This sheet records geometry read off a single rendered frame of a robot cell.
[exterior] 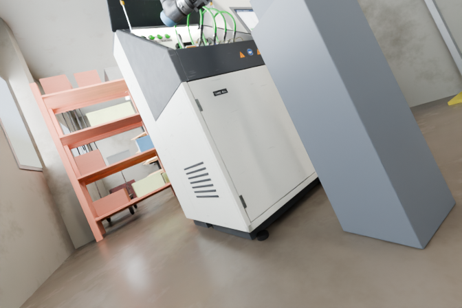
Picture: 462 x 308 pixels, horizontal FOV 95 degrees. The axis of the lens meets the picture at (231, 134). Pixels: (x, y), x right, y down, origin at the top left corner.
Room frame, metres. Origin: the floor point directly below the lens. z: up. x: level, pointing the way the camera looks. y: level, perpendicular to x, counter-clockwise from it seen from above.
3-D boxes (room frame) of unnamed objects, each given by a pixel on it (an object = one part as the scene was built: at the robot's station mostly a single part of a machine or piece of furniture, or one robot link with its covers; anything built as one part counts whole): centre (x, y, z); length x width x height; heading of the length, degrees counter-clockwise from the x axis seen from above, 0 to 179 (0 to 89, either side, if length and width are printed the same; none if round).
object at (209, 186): (1.36, -0.03, 0.39); 0.70 x 0.58 x 0.79; 124
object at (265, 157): (1.12, -0.18, 0.44); 0.65 x 0.02 x 0.68; 124
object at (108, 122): (3.60, 1.21, 1.18); 2.52 x 0.68 x 2.36; 116
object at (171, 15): (0.94, 0.01, 1.10); 0.11 x 0.08 x 0.09; 61
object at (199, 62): (1.14, -0.18, 0.87); 0.62 x 0.04 x 0.16; 124
